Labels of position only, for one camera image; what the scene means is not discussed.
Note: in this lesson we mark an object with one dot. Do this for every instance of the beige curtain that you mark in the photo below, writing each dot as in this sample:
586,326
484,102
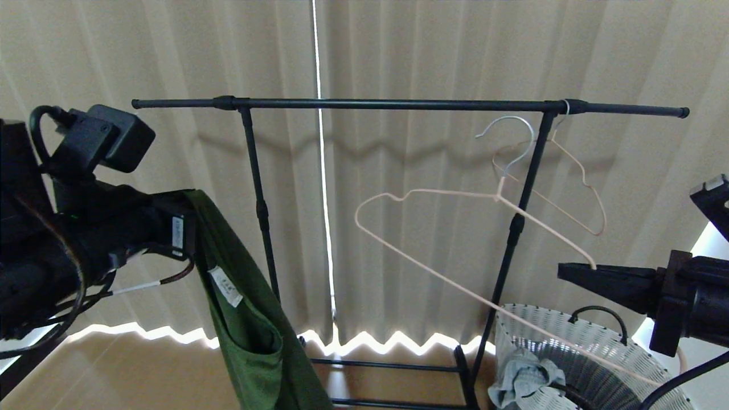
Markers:
427,57

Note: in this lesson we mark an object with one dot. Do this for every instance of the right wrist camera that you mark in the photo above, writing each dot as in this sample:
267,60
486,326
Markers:
715,202

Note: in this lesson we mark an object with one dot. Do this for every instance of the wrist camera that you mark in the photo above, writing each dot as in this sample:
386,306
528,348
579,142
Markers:
715,202
119,136

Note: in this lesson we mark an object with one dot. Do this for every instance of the white laundry basket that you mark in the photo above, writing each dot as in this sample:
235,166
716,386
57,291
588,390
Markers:
592,341

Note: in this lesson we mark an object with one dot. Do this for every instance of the pale grey garment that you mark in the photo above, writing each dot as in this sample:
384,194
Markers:
524,376

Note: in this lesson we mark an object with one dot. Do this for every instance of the black clothes rack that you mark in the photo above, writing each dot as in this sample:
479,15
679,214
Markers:
398,105

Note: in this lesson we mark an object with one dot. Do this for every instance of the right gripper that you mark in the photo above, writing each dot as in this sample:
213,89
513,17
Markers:
700,302

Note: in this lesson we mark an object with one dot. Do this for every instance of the pink clothes hanger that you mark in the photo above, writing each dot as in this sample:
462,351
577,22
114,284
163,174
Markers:
444,192
580,168

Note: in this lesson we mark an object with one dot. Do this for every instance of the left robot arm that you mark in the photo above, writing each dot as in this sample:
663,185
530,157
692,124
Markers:
17,182

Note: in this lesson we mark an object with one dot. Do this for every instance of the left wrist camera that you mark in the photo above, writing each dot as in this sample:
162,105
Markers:
119,136

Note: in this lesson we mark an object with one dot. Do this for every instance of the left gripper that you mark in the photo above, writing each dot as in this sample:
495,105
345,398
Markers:
114,239

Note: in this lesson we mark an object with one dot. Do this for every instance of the green long-sleeved shirt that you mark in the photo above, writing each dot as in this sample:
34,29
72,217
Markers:
245,319

